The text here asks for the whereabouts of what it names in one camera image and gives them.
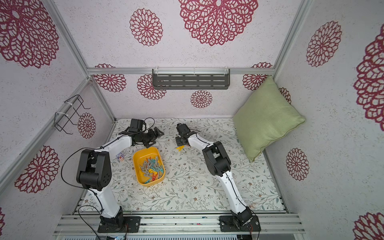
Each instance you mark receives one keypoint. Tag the floral table mat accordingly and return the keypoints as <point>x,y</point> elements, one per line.
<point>188,184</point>

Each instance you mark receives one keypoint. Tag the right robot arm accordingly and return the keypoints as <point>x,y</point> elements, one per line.
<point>219,165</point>

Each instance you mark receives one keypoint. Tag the yellow clothespin pair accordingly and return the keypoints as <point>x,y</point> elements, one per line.
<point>180,148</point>

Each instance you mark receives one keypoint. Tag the red clothespin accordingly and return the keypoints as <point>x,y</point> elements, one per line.
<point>154,177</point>

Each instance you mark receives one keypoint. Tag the green pillow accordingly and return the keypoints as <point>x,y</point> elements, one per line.
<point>265,118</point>

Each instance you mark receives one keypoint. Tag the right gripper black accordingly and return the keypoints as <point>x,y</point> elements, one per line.
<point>181,141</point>

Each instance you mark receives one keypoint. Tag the purple bunny toy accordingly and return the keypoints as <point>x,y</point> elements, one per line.
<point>120,157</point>

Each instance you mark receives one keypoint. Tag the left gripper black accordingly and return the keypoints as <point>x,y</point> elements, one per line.
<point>158,134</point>

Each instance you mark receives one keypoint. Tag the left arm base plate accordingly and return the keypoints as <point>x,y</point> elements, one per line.
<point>119,225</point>

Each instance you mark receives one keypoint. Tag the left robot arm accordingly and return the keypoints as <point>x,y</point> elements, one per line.
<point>95,171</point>

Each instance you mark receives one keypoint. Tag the black wire wall rack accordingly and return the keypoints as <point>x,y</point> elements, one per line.
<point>63,118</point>

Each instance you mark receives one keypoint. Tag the yellow plastic storage box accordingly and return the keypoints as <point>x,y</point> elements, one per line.
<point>142,163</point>

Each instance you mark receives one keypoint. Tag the grey wall shelf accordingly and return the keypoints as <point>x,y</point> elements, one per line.
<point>191,80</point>

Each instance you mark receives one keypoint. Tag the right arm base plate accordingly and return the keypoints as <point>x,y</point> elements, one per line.
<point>231,224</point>

